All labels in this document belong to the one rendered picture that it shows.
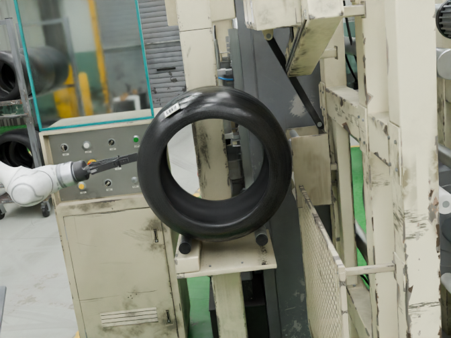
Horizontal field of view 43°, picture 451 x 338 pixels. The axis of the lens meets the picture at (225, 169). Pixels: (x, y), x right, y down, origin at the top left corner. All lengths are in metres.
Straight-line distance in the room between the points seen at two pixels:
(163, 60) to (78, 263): 8.99
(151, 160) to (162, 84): 9.79
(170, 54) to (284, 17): 10.00
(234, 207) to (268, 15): 0.91
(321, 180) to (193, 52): 0.72
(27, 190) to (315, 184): 1.10
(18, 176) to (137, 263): 1.08
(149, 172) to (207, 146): 0.41
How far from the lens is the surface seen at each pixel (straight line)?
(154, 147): 1.98
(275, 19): 1.68
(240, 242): 2.33
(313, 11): 1.59
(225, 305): 2.59
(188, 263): 2.10
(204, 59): 2.29
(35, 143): 5.73
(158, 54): 11.71
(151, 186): 2.02
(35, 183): 2.00
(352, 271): 1.62
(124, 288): 2.99
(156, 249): 2.88
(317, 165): 2.32
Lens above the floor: 1.67
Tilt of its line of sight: 14 degrees down
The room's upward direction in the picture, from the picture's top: 7 degrees counter-clockwise
